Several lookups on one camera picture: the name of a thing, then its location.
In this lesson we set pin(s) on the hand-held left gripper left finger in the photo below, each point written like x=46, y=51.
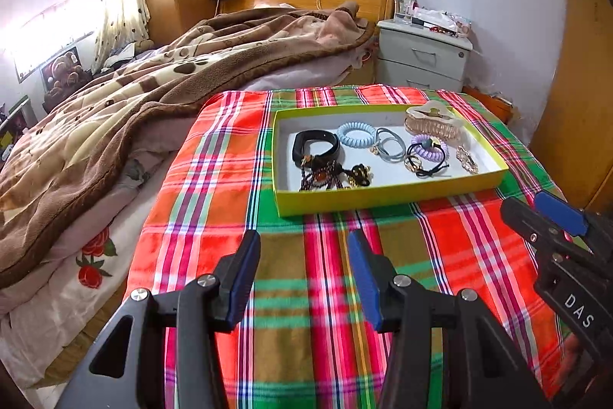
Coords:
x=244, y=284

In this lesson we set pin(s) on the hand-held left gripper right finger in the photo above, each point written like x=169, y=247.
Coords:
x=366, y=289

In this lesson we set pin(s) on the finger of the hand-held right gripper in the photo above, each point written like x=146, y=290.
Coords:
x=527, y=222
x=562, y=215

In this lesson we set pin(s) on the small clear hair claw clip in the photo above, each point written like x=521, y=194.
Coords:
x=467, y=160

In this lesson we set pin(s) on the yellow-green shallow box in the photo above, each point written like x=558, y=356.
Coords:
x=390, y=187

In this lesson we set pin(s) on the plaid red green cloth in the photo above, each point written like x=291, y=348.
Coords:
x=306, y=294

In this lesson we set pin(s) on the large beige hair claw clip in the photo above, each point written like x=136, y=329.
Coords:
x=431, y=128

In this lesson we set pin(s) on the wooden door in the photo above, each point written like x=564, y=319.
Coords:
x=579, y=78

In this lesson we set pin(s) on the black wristband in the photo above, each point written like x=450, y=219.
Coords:
x=298, y=150

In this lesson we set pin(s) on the pale floral bed sheet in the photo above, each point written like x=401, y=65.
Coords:
x=62, y=294

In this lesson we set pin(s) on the grey two-drawer nightstand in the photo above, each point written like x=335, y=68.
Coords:
x=421, y=59

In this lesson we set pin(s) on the brown paw print blanket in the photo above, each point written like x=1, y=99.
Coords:
x=119, y=112

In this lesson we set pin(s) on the pile of packets and papers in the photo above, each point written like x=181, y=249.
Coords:
x=443, y=22

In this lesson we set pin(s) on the clear drinking glass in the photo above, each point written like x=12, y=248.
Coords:
x=405, y=9

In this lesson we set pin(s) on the brown teddy bear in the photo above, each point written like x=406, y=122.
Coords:
x=64, y=73

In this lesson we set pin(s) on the dark cluttered desk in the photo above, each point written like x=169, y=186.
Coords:
x=12, y=131

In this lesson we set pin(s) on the bright window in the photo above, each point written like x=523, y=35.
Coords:
x=48, y=25

